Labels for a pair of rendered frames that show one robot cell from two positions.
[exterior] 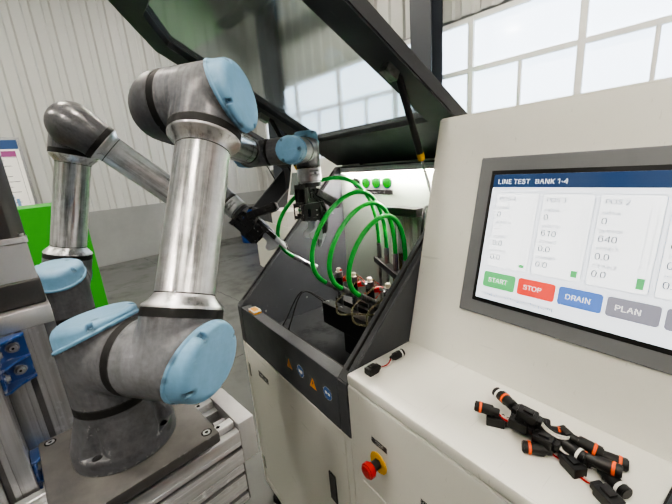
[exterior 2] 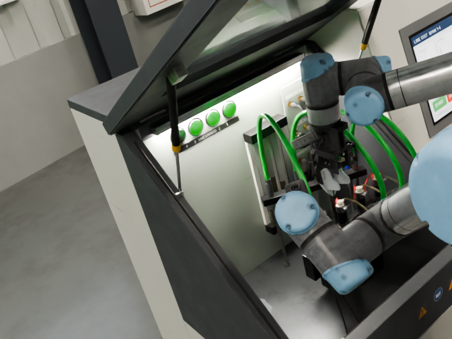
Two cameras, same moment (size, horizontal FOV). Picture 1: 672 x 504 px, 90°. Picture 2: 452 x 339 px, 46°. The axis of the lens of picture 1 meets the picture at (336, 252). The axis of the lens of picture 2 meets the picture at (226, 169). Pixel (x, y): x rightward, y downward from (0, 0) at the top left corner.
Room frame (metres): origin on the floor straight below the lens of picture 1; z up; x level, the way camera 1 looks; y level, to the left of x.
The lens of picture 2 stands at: (1.25, 1.20, 1.95)
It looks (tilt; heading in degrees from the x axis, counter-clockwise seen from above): 28 degrees down; 275
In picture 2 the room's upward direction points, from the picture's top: 15 degrees counter-clockwise
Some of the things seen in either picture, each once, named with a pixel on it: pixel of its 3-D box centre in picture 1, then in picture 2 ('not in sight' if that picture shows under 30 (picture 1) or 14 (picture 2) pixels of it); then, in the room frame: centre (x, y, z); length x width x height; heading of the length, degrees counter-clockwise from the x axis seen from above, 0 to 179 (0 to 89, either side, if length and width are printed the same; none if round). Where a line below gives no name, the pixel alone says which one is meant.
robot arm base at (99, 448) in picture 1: (121, 412); not in sight; (0.49, 0.38, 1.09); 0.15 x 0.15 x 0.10
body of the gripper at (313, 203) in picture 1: (310, 201); (331, 144); (1.09, 0.07, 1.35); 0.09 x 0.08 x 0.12; 126
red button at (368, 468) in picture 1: (372, 467); not in sight; (0.61, -0.04, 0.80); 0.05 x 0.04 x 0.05; 36
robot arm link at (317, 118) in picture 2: (309, 175); (324, 111); (1.09, 0.06, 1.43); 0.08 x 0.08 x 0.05
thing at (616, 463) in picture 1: (545, 432); not in sight; (0.46, -0.32, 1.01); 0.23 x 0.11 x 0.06; 36
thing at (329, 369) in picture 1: (286, 353); (401, 319); (1.00, 0.19, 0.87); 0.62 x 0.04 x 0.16; 36
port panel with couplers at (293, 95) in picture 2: not in sight; (307, 126); (1.10, -0.36, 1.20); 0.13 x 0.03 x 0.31; 36
